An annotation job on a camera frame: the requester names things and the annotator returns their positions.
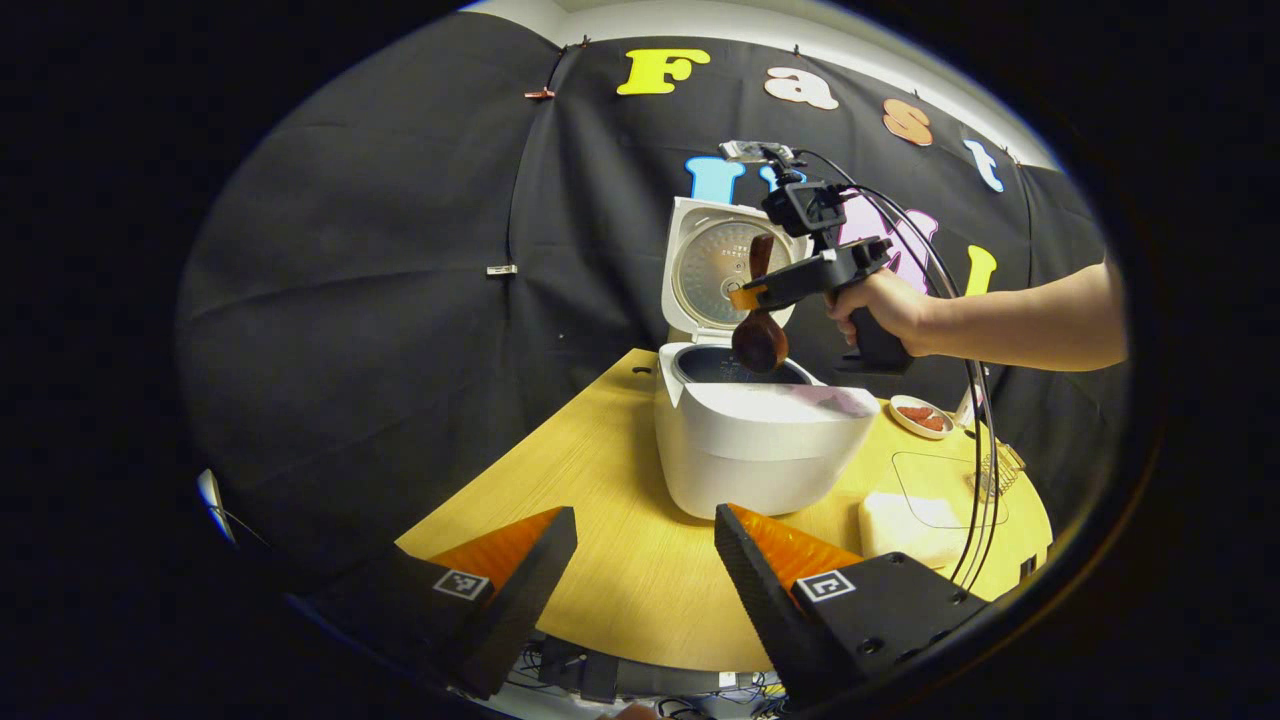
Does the black backdrop cloth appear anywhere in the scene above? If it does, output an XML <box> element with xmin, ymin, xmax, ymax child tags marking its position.
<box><xmin>175</xmin><ymin>10</ymin><xmax>1111</xmax><ymax>601</ymax></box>

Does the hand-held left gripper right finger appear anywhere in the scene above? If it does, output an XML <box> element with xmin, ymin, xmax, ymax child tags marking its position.
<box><xmin>716</xmin><ymin>503</ymin><xmax>1001</xmax><ymax>701</ymax></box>

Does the white rice cooker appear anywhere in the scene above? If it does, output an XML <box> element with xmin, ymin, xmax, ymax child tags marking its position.
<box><xmin>654</xmin><ymin>197</ymin><xmax>882</xmax><ymax>521</ymax></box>

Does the dark box under table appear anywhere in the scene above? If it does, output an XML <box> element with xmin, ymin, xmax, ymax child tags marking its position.
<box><xmin>540</xmin><ymin>640</ymin><xmax>621</xmax><ymax>704</ymax></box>

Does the wire chopstick holder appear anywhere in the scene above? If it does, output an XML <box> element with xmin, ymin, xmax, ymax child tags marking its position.
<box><xmin>968</xmin><ymin>440</ymin><xmax>1026</xmax><ymax>501</ymax></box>

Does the white round plate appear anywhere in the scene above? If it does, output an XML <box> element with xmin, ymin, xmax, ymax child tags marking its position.
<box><xmin>888</xmin><ymin>395</ymin><xmax>955</xmax><ymax>441</ymax></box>

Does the brown wooden spoon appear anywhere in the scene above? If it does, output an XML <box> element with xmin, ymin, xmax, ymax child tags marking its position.
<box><xmin>731</xmin><ymin>233</ymin><xmax>790</xmax><ymax>375</ymax></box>

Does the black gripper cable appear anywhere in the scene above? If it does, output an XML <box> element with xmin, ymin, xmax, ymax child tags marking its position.
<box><xmin>795</xmin><ymin>148</ymin><xmax>1001</xmax><ymax>591</ymax></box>

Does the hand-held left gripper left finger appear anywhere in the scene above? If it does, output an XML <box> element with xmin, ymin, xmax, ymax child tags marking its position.
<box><xmin>300</xmin><ymin>506</ymin><xmax>579</xmax><ymax>701</ymax></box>

